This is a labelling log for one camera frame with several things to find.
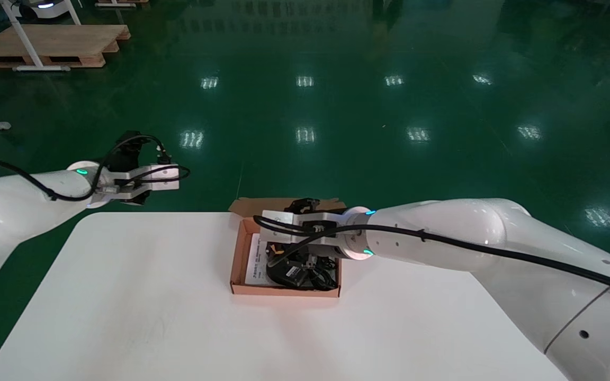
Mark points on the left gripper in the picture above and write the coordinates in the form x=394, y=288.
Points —
x=151, y=177

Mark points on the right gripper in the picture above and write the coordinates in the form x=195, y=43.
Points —
x=326, y=227

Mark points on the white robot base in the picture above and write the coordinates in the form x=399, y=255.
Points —
x=45, y=8

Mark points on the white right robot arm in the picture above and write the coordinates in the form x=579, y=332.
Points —
x=495, y=248

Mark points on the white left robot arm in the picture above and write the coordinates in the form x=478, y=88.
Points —
x=8, y=211

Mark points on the brown cardboard storage box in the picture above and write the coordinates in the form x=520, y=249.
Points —
x=239, y=264

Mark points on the white printed paper leaflet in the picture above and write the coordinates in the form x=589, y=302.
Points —
x=256, y=262

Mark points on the large wooden pallet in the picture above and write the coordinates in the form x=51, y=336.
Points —
x=56, y=45

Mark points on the small wooden pallet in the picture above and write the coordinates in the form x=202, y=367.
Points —
x=122, y=2

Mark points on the white desk frame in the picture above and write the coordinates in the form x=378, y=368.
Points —
x=24, y=39

